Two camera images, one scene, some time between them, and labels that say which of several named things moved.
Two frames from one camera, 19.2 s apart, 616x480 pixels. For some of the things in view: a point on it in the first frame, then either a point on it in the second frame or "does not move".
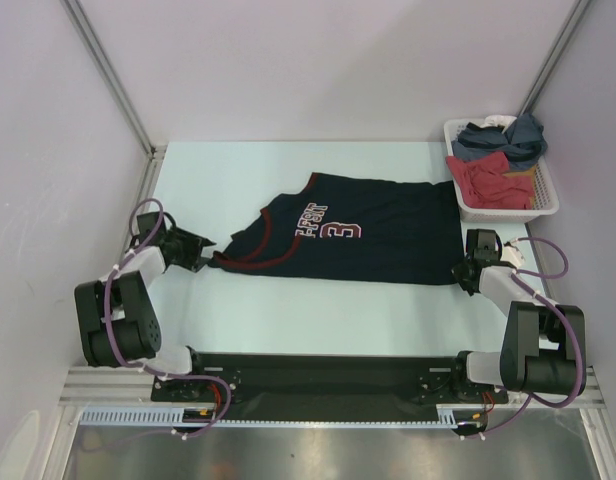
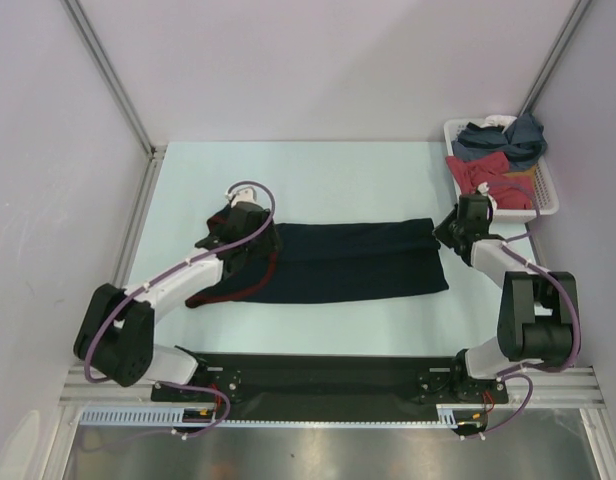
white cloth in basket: (497, 120) does not move
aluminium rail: (119, 386) does not move
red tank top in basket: (482, 182) does not move
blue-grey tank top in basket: (522, 144) does not move
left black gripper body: (185, 247) to (263, 245)
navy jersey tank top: (373, 229) to (334, 260)
